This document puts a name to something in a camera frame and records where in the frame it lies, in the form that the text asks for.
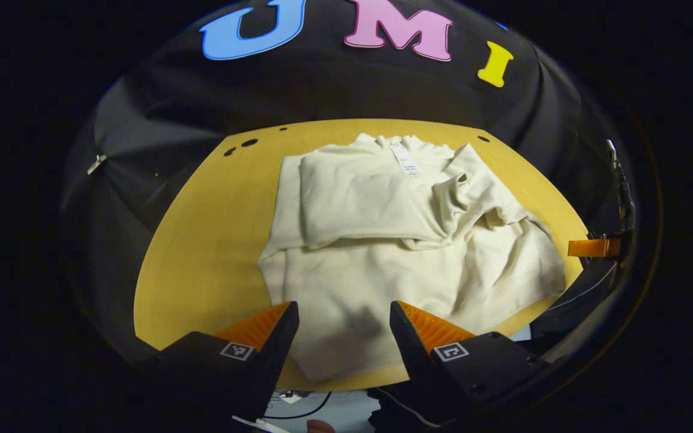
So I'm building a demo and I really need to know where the white paper garment tag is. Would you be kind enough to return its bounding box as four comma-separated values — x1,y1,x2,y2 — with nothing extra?
390,143,421,176

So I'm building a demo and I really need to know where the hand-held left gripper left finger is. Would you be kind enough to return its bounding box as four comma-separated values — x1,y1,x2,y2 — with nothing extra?
139,301,300,422

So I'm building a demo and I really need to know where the black backdrop cloth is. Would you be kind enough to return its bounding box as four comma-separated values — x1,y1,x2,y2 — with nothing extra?
61,0,636,361

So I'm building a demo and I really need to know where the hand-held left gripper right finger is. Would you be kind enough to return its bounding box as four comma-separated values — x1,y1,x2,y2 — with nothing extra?
390,301,553,428

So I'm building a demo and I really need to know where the cream white sweatshirt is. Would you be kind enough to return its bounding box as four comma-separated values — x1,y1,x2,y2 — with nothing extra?
257,134,567,382

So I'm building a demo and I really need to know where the black cable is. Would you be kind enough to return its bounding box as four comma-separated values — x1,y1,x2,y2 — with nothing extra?
262,391,332,420

